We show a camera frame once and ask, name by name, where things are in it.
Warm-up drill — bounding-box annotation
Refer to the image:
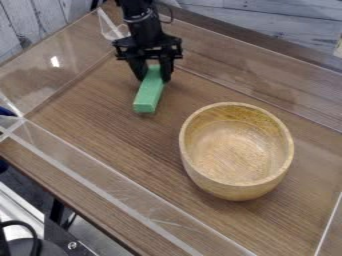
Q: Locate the black table leg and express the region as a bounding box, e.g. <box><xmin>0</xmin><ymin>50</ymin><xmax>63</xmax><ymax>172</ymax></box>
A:
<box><xmin>50</xmin><ymin>199</ymin><xmax>66</xmax><ymax>225</ymax></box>

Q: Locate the brown wooden bowl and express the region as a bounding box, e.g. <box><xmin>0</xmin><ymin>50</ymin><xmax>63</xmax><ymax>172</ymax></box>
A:
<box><xmin>179</xmin><ymin>102</ymin><xmax>296</xmax><ymax>201</ymax></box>

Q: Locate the blue object at edge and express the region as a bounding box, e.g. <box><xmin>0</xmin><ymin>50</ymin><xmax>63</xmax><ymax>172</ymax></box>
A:
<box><xmin>0</xmin><ymin>106</ymin><xmax>16</xmax><ymax>117</ymax></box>

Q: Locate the clear acrylic tray enclosure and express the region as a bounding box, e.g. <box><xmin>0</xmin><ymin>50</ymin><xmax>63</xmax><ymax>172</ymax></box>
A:
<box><xmin>0</xmin><ymin>10</ymin><xmax>342</xmax><ymax>256</ymax></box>

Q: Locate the black cable loop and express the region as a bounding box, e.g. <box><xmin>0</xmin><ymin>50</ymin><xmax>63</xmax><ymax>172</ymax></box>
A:
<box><xmin>0</xmin><ymin>220</ymin><xmax>43</xmax><ymax>256</ymax></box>

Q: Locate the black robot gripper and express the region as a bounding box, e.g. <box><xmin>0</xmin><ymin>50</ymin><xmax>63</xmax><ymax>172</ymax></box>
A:
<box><xmin>113</xmin><ymin>0</ymin><xmax>183</xmax><ymax>83</ymax></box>

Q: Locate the green rectangular block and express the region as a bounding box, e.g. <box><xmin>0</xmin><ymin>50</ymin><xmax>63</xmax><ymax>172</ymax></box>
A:
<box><xmin>133</xmin><ymin>65</ymin><xmax>165</xmax><ymax>113</ymax></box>

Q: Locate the grey metal base plate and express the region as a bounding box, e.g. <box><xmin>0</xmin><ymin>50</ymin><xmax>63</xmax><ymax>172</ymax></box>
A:
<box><xmin>43</xmin><ymin>218</ymin><xmax>98</xmax><ymax>256</ymax></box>

